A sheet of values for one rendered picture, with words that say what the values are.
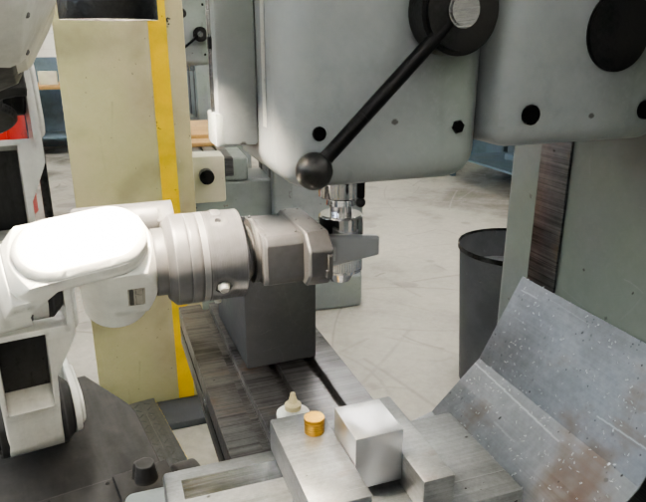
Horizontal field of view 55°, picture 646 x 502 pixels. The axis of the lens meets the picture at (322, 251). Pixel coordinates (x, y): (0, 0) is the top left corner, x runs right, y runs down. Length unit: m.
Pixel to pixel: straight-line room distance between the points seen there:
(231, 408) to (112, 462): 0.59
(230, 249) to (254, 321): 0.43
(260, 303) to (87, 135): 1.44
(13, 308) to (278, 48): 0.30
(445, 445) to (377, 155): 0.36
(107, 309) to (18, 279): 0.10
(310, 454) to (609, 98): 0.45
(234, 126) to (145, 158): 1.77
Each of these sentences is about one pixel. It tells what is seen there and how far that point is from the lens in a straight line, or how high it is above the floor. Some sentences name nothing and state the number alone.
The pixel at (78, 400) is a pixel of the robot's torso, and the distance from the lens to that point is 1.44.
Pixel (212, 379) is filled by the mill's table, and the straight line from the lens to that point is 1.02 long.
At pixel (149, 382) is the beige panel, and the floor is 0.13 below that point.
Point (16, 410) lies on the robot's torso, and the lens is 1.38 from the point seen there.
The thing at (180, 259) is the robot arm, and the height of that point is 1.24.
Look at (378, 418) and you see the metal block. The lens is 0.67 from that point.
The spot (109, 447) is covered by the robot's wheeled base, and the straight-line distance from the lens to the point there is 1.54.
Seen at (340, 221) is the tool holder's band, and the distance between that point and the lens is 0.63.
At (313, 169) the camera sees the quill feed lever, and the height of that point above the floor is 1.34.
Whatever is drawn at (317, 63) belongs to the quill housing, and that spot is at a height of 1.42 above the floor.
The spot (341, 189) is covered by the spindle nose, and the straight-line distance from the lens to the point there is 0.62.
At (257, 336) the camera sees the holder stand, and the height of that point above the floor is 0.98.
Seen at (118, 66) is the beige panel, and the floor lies 1.35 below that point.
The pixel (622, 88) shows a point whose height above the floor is 1.39.
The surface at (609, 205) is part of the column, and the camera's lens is 0.87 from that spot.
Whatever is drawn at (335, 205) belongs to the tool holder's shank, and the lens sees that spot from 0.63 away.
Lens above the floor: 1.43
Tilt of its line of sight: 19 degrees down
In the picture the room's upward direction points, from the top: straight up
